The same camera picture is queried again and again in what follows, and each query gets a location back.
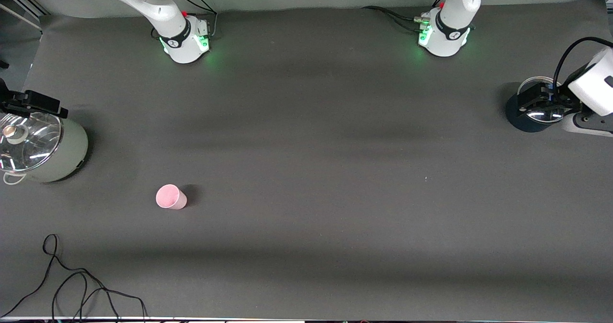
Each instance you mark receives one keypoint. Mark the glass lid with beige knob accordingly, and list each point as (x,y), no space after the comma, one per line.
(33,146)

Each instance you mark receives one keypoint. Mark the glass lid with blue knob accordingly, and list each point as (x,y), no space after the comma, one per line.
(541,116)

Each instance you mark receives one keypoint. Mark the dark blue saucepan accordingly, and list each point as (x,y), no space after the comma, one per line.
(519,122)

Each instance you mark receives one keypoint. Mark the pink plastic cup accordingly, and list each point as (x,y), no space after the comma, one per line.
(170,197)

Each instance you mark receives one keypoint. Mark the dark grey table cloth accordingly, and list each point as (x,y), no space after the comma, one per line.
(306,170)

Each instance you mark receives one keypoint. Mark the aluminium frame rail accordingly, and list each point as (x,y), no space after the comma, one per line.
(28,5)

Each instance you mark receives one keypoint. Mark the sage green cooking pot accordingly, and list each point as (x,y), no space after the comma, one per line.
(72,150)

